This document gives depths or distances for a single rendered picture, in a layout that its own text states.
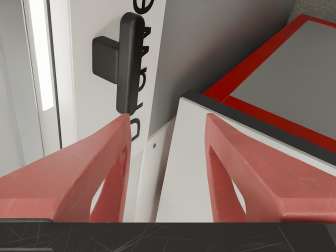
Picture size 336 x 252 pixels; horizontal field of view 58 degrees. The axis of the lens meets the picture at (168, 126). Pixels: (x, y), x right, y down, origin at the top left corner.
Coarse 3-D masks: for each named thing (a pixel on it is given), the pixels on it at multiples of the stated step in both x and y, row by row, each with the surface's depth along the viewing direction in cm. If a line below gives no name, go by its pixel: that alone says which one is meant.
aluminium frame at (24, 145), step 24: (0, 0) 16; (0, 24) 16; (24, 24) 18; (0, 48) 17; (24, 48) 18; (0, 72) 18; (24, 72) 19; (0, 96) 19; (24, 96) 20; (0, 120) 19; (24, 120) 21; (0, 144) 20; (24, 144) 22; (0, 168) 21
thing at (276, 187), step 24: (216, 120) 11; (216, 144) 10; (240, 144) 8; (264, 144) 8; (216, 168) 12; (240, 168) 8; (264, 168) 7; (288, 168) 7; (312, 168) 7; (216, 192) 11; (240, 192) 8; (264, 192) 6; (288, 192) 6; (312, 192) 6; (216, 216) 11; (240, 216) 11; (264, 216) 6; (288, 216) 5; (312, 216) 5
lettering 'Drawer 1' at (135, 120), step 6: (144, 0) 24; (150, 0) 24; (144, 6) 24; (150, 6) 25; (138, 12) 24; (144, 12) 24; (144, 30) 25; (150, 30) 26; (144, 36) 26; (144, 48) 27; (144, 54) 27; (144, 78) 29; (144, 84) 29; (138, 90) 29; (132, 120) 30; (138, 120) 32; (138, 126) 32; (138, 132) 33; (132, 138) 32
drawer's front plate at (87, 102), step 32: (64, 0) 18; (96, 0) 20; (128, 0) 22; (160, 0) 26; (64, 32) 19; (96, 32) 21; (160, 32) 28; (64, 64) 20; (64, 96) 22; (96, 96) 24; (64, 128) 24; (96, 128) 26
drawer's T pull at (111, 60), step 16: (128, 16) 18; (128, 32) 18; (96, 48) 21; (112, 48) 20; (128, 48) 19; (96, 64) 21; (112, 64) 20; (128, 64) 20; (112, 80) 21; (128, 80) 20; (128, 96) 21; (128, 112) 22
